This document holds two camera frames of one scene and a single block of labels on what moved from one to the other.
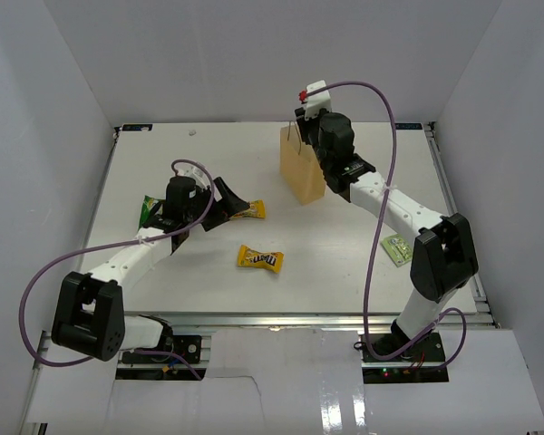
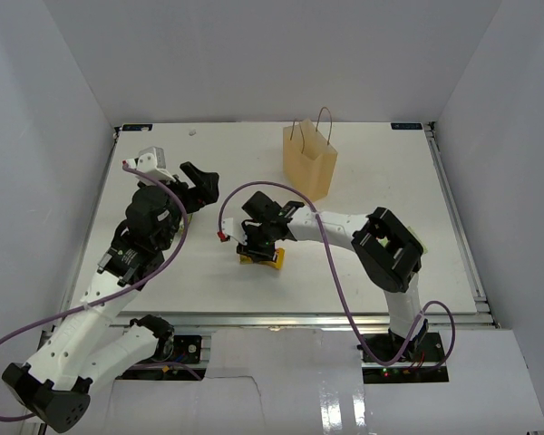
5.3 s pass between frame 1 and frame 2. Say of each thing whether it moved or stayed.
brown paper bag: stayed
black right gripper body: moved
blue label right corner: stayed
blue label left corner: stayed
